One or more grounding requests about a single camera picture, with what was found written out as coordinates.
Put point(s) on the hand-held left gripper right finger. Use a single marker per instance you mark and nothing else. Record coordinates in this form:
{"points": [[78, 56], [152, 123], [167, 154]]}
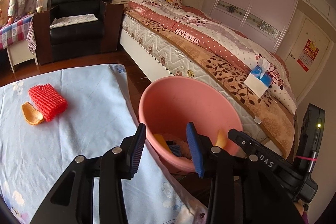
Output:
{"points": [[195, 150]]}

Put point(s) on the red foam fruit net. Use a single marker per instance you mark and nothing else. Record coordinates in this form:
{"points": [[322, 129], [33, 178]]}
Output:
{"points": [[47, 100]]}

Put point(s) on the white quilted mattress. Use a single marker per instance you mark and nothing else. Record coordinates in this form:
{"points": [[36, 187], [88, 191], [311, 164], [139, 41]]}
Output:
{"points": [[157, 40]]}

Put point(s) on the pink floral quilt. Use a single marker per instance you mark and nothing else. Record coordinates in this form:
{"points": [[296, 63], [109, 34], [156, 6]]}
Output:
{"points": [[223, 37]]}

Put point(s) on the blue foam fruit net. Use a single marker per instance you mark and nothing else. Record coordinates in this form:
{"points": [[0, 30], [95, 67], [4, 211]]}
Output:
{"points": [[175, 149]]}

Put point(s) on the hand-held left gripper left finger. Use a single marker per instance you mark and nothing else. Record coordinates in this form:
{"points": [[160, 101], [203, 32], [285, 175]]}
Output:
{"points": [[137, 150]]}

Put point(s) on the white side table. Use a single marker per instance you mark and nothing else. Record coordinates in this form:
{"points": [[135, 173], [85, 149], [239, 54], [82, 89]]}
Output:
{"points": [[22, 56]]}

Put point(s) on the floral seat cushion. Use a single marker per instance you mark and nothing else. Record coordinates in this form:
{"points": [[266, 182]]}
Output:
{"points": [[73, 20]]}

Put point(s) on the plastic drink cup with straw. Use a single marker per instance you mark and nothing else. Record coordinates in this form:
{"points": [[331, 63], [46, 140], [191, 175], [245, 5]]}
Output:
{"points": [[39, 6]]}

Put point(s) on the pink plastic basin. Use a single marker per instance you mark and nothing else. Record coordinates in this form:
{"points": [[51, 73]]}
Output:
{"points": [[183, 98]]}

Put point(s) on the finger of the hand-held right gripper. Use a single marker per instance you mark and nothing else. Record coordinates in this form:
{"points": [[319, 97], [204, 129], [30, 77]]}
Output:
{"points": [[241, 141]]}

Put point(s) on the wide orange peel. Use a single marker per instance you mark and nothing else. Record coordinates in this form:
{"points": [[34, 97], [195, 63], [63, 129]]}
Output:
{"points": [[30, 115]]}

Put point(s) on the blue white tissue pack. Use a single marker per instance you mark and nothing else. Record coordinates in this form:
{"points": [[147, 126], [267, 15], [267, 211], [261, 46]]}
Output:
{"points": [[256, 83]]}

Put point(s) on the light blue floral cloth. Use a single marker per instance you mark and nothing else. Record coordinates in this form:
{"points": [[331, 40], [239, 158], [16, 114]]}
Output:
{"points": [[78, 134]]}

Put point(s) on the brown leaf print blanket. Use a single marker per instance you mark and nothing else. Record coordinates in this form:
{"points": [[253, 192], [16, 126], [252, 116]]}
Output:
{"points": [[231, 79]]}

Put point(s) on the red wall calendar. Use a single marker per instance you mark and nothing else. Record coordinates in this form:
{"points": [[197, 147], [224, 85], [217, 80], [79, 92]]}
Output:
{"points": [[307, 56]]}

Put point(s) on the cream door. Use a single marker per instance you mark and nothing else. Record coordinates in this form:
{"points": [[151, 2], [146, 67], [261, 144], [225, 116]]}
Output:
{"points": [[312, 29]]}

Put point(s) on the checkered tablecloth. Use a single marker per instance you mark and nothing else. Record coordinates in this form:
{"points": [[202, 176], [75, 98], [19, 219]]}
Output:
{"points": [[15, 31]]}

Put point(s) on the red apple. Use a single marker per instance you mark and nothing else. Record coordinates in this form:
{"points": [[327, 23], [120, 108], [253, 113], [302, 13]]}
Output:
{"points": [[10, 20]]}

